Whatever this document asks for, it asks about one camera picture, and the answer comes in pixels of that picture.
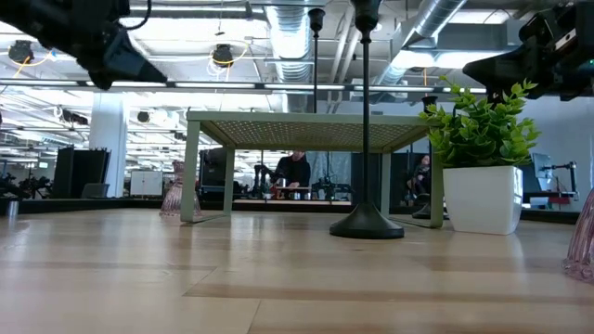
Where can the green perforated metal shelf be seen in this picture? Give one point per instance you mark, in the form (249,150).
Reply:
(301,118)

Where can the black aluminium table frame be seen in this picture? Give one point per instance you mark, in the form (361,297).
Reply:
(93,205)

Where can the black background robot arm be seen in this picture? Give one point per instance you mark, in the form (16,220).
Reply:
(330,190)
(260,178)

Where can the black partition panel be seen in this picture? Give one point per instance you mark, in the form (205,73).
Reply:
(399,176)

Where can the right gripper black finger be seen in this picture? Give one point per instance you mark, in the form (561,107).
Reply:
(506,67)
(495,93)

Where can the background computer monitor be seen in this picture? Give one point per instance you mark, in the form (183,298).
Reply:
(543,169)

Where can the black ceiling device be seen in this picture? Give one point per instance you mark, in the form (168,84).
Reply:
(223,55)
(21,51)

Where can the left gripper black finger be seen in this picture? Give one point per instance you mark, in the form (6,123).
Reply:
(99,76)
(130,60)

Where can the black background equipment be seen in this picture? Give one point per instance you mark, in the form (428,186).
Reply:
(28,185)

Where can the long ceiling light bar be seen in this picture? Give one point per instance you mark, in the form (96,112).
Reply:
(209,85)

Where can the white pillar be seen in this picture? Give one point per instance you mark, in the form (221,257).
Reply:
(109,139)

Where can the white cabinet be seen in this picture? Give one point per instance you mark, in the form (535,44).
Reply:
(146,183)

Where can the green plant in white pot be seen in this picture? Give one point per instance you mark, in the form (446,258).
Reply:
(482,199)

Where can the person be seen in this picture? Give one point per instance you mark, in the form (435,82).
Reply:
(294,174)
(421,176)

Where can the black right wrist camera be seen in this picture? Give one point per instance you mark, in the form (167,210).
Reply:
(543,28)

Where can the black cabinet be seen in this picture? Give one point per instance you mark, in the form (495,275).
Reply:
(74,171)

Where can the pink ribbed glass candle holder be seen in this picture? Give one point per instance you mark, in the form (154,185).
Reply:
(582,246)
(171,200)

